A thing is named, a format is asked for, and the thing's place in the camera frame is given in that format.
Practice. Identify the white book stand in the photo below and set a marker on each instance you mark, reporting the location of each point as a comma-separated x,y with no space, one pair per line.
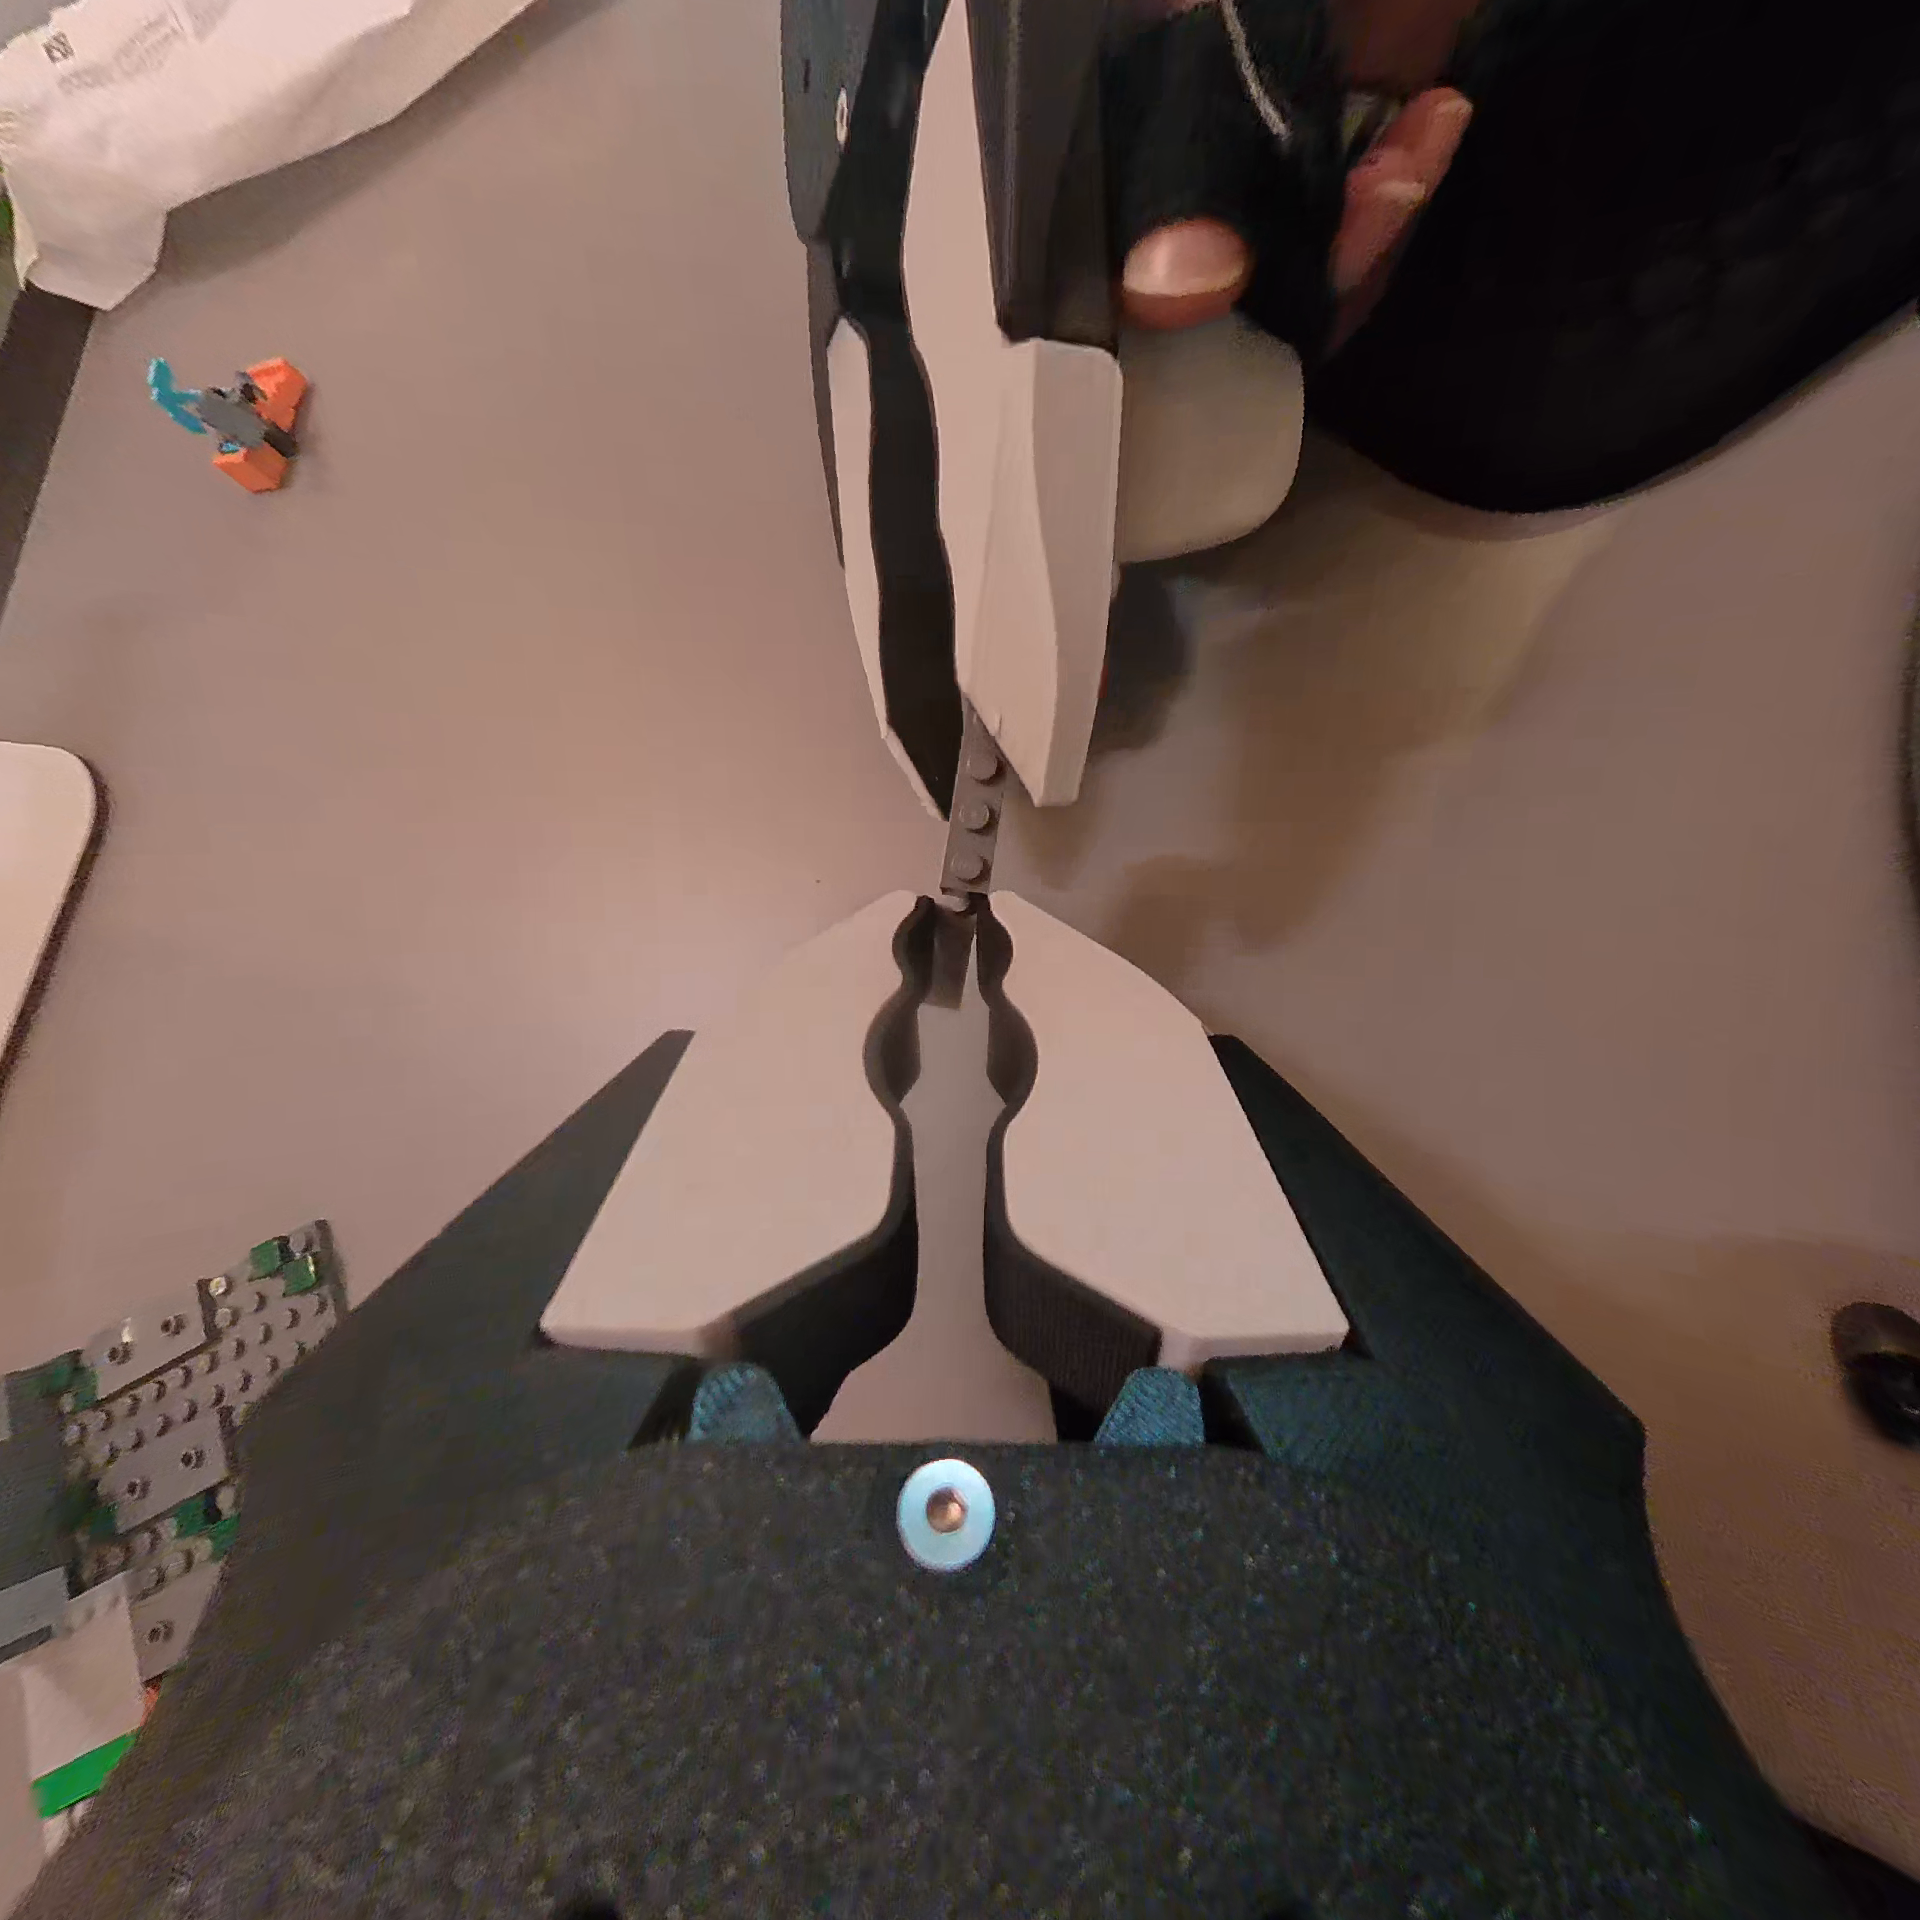
37,871

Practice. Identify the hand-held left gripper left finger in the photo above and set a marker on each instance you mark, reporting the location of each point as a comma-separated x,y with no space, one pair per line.
737,1169

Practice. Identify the long grey brick plate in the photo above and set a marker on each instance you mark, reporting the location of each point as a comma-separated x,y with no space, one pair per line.
973,841

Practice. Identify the grey desk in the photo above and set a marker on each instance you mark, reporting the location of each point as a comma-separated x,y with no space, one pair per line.
524,676

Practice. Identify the person's right forearm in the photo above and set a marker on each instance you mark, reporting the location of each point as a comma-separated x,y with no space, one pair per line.
1650,301

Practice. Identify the orange teal brick figure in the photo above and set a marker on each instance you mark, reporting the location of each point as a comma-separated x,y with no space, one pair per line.
250,436

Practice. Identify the person's right hand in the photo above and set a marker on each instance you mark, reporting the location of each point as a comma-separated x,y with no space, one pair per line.
1201,278

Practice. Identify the grey brick baseplate build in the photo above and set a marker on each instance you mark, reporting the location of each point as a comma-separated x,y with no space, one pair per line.
151,1413

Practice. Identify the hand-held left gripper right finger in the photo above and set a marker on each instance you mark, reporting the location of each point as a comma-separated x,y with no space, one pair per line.
1169,1169

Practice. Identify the crumpled white paper bag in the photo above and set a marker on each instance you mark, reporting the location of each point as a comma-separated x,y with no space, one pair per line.
182,136

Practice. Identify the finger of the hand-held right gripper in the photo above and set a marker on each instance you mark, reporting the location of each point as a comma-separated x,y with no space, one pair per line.
853,496
1034,602

